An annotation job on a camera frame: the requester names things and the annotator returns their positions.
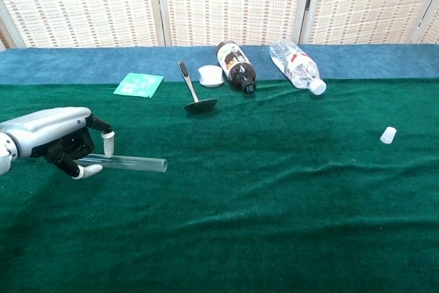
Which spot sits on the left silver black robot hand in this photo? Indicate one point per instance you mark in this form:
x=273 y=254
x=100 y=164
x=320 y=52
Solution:
x=51 y=125

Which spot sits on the clear glass test tube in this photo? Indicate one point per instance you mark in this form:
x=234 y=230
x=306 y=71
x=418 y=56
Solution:
x=144 y=163

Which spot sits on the small white cap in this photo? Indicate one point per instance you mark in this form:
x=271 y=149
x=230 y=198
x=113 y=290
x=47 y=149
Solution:
x=388 y=136

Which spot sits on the blue table cover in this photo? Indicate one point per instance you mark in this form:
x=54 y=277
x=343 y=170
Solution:
x=68 y=64

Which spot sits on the green sachet packet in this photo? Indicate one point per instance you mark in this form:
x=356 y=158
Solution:
x=137 y=85

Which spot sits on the woven folding screen panel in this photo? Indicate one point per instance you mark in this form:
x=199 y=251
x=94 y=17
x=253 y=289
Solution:
x=433 y=30
x=85 y=5
x=367 y=5
x=233 y=5

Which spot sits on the white plastic cup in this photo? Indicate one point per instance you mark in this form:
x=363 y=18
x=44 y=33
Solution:
x=210 y=75

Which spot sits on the brown glass bottle with label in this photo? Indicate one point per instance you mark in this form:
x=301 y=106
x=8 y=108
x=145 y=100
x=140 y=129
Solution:
x=235 y=64

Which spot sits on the dark green velvet cloth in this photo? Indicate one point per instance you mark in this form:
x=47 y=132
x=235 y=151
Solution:
x=240 y=186

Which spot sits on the clear plastic water bottle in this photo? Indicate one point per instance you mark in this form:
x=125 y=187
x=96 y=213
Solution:
x=296 y=64

